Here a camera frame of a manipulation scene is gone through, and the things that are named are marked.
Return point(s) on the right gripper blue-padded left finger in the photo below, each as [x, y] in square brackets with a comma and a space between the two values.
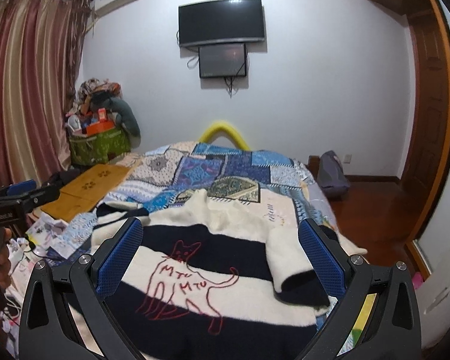
[47, 328]

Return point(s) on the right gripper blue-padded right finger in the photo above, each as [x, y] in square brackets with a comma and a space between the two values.
[392, 328]

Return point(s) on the white and navy striped sweater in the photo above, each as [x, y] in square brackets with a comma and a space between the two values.
[211, 280]

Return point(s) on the green fabric storage basket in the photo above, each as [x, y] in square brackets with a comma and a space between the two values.
[99, 148]

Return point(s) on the orange box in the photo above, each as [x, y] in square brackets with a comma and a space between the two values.
[103, 124]

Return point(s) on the grey plush toy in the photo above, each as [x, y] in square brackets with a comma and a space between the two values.
[124, 116]

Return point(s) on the red and beige striped curtain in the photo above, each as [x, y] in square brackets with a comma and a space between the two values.
[41, 45]

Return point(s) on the purple grey backpack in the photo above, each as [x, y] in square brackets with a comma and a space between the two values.
[331, 177]

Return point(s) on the blue patchwork quilt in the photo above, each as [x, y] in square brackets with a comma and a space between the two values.
[278, 188]

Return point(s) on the brown wooden door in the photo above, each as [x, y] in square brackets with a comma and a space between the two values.
[428, 159]

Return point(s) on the yellow curved bed rail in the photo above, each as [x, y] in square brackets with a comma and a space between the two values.
[222, 127]

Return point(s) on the small black wall monitor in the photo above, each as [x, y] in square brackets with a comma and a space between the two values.
[223, 61]

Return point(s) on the large black wall television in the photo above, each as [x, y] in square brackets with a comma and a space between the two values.
[221, 21]

